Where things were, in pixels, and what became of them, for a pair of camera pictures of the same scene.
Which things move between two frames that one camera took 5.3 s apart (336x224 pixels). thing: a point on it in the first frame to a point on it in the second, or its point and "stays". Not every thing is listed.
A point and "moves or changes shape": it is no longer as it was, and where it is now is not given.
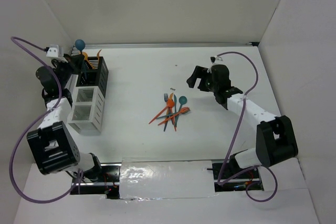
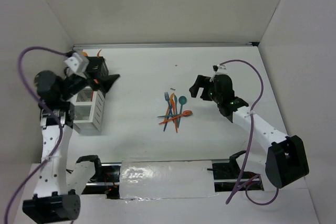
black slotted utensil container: x=98 y=76 stays
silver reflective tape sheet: x=150 y=178 stays
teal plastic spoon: x=182 y=100 stays
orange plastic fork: x=184 y=110 moves or changes shape
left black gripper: x=74 y=62 to x=104 y=82
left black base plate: x=108 y=184 stays
